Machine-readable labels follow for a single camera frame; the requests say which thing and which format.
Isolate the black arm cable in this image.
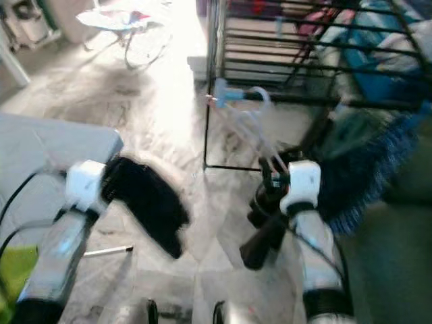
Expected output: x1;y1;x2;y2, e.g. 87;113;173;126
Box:
270;196;352;298
0;169;72;257

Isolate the lime green t-shirt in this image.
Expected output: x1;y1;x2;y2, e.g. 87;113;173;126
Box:
0;246;40;324

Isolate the black metal clothes rack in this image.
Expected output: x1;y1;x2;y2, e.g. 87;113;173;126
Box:
201;0;432;171

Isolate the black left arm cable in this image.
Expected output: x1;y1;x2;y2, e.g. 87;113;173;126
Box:
0;169;72;257

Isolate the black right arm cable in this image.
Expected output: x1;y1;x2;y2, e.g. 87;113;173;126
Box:
270;196;352;298

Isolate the silver right robot leg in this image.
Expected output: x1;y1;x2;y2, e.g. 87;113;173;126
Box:
212;300;265;324

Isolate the white pillow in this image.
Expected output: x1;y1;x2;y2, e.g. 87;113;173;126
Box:
375;28;432;75

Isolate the white frame baby bouncer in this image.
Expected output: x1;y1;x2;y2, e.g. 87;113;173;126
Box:
76;5;173;71

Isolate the blue plaid shirt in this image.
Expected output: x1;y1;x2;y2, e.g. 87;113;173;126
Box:
316;111;425;237

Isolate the green leather sofa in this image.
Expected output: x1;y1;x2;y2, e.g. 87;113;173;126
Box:
337;145;432;324

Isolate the pale grey clothes hanger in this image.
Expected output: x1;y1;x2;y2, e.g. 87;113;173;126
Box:
205;86;295;178

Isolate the blue cushion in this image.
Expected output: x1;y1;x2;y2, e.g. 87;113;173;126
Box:
331;3;432;103

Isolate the silver left robot leg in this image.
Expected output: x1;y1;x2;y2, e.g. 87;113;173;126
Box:
113;300;160;324

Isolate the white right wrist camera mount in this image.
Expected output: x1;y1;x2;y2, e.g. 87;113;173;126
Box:
280;160;322;215

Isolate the black garment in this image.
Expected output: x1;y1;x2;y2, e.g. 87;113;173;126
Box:
239;115;335;271

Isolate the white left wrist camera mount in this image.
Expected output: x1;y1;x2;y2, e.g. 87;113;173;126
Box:
65;160;107;214

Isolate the light blue folding table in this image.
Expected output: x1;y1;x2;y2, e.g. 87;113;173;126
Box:
0;112;134;284

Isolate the silver robot leg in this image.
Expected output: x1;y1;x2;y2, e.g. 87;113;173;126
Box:
212;300;265;324
113;300;160;324

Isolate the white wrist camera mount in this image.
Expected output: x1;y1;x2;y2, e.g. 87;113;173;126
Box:
280;160;322;215
65;160;107;214

